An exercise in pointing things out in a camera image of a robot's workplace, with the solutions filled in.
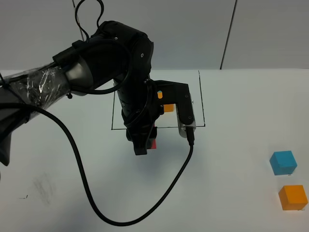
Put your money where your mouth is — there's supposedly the orange template block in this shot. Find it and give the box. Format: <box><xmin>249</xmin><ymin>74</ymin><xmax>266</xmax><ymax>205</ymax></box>
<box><xmin>164</xmin><ymin>104</ymin><xmax>174</xmax><ymax>112</ymax></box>

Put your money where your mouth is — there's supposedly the black left camera cable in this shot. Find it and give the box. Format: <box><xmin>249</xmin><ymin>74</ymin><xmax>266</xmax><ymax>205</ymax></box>
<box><xmin>0</xmin><ymin>102</ymin><xmax>195</xmax><ymax>227</ymax></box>

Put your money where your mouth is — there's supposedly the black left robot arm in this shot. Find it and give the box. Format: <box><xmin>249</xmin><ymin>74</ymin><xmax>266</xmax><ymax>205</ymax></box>
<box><xmin>0</xmin><ymin>21</ymin><xmax>195</xmax><ymax>155</ymax></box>

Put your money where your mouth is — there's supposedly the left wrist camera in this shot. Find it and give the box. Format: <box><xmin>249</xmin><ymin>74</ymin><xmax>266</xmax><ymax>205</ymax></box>
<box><xmin>176</xmin><ymin>93</ymin><xmax>197</xmax><ymax>138</ymax></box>

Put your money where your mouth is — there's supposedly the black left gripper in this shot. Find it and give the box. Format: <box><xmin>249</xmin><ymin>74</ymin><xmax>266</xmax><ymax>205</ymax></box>
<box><xmin>117</xmin><ymin>78</ymin><xmax>190</xmax><ymax>156</ymax></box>

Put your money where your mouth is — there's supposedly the blue block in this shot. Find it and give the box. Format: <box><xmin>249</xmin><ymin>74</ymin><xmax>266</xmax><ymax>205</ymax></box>
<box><xmin>269</xmin><ymin>151</ymin><xmax>297</xmax><ymax>175</ymax></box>

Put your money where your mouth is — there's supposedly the red block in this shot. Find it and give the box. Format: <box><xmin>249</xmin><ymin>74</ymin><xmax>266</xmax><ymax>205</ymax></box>
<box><xmin>147</xmin><ymin>139</ymin><xmax>156</xmax><ymax>149</ymax></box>

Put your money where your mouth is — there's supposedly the orange loose block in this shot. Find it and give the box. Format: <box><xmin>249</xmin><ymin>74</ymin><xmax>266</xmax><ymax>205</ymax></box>
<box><xmin>279</xmin><ymin>185</ymin><xmax>308</xmax><ymax>210</ymax></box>

